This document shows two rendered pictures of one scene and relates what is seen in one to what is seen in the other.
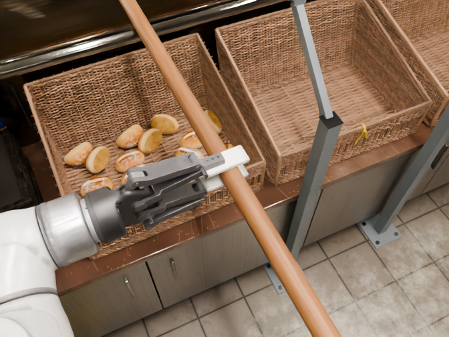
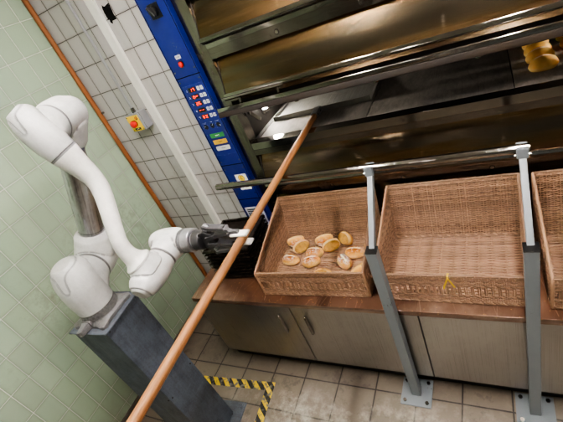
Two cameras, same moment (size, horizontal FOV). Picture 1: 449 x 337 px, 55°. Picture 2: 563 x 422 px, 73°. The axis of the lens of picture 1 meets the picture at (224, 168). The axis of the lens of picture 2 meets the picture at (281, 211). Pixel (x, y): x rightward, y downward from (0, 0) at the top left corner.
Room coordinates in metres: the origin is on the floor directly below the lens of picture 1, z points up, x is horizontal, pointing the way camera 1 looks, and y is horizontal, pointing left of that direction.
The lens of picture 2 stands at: (-0.04, -1.03, 1.87)
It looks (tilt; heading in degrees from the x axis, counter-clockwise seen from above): 31 degrees down; 60
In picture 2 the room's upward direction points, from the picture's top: 25 degrees counter-clockwise
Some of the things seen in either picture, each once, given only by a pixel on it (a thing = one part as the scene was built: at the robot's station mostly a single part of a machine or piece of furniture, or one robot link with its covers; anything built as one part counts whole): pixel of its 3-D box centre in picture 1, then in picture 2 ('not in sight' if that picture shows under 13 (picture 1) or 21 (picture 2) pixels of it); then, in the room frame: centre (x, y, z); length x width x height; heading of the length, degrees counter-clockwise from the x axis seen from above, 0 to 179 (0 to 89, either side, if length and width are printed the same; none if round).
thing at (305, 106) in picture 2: not in sight; (327, 95); (1.43, 0.51, 1.20); 0.55 x 0.36 x 0.03; 116
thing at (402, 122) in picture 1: (319, 81); (447, 237); (1.06, -0.31, 0.72); 0.56 x 0.49 x 0.28; 114
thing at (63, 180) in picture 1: (147, 139); (318, 240); (0.81, 0.23, 0.72); 0.56 x 0.49 x 0.28; 116
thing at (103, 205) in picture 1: (123, 207); (205, 239); (0.30, 0.14, 1.19); 0.09 x 0.07 x 0.08; 116
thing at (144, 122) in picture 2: not in sight; (139, 120); (0.63, 1.16, 1.46); 0.10 x 0.07 x 0.10; 115
